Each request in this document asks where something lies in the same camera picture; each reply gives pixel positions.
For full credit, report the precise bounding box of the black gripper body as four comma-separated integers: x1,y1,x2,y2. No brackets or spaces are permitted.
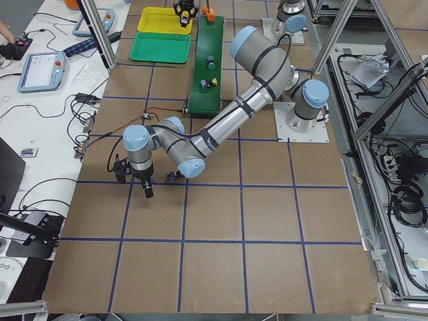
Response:
173,0,198,17
112,158,154,184

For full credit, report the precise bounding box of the orange cylinder labelled 4680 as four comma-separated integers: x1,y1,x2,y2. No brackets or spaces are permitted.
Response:
202,6,216,22

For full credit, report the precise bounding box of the green push button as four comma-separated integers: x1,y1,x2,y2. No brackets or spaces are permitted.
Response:
167,171,183,183
207,56,216,70

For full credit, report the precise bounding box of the yellow push button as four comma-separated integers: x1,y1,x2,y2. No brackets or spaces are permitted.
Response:
180,11,190,27
200,78,218,89

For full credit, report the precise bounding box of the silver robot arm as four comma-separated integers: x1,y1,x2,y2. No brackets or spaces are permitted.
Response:
111,25,330,198
173,0,306,43

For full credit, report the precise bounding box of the yellow plastic tray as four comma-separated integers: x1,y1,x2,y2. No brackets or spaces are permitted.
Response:
137,7,193,35

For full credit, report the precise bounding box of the green plastic tray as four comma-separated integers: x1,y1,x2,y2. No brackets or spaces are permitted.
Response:
129,32,191,64

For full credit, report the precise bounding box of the small green circuit board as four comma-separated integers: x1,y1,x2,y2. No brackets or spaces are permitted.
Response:
141,113,155,120

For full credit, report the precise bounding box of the black power adapter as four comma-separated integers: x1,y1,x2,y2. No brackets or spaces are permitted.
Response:
108,31,122,43

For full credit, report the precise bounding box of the blue teach pendant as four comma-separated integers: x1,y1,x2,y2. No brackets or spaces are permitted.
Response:
17,51,66,94
72,8,116,37

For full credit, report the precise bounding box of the green conveyor belt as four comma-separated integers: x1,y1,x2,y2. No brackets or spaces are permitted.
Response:
188,15,225,116

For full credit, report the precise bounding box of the red black power cable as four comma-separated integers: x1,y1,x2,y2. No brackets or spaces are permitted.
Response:
73,106,188,158

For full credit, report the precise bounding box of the aluminium frame post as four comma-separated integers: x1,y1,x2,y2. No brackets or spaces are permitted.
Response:
77,0,117,70

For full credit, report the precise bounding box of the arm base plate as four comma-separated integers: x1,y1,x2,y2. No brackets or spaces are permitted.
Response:
274,102,330,144
261,18,304,45

